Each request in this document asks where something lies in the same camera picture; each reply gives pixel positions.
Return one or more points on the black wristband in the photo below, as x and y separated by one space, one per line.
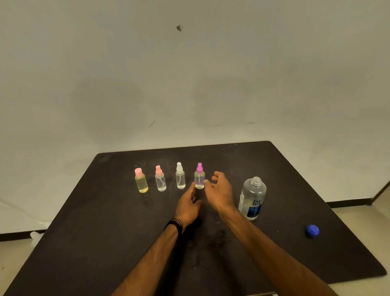
175 225

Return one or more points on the pink spray cap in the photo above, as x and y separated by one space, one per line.
158 170

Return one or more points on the person's right forearm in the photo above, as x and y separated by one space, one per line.
274 259

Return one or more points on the person's left forearm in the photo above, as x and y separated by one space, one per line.
149 262

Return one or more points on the white spray cap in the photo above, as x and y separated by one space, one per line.
179 167

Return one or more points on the purple spray cap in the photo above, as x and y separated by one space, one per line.
199 168

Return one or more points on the large clear bottle blue label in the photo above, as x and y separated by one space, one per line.
252 198

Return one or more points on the small purple tinted bottle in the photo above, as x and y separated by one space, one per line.
199 181

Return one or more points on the person's right hand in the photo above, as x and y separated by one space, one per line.
222 195

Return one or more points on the person's left hand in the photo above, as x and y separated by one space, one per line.
186 210

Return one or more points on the small yellow bottle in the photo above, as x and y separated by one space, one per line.
141 185

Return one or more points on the small clear bottle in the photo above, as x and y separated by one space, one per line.
180 182
160 184

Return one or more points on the blue bottle cap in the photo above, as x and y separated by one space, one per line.
312 230

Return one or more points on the white plastic object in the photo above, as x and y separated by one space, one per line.
36 237

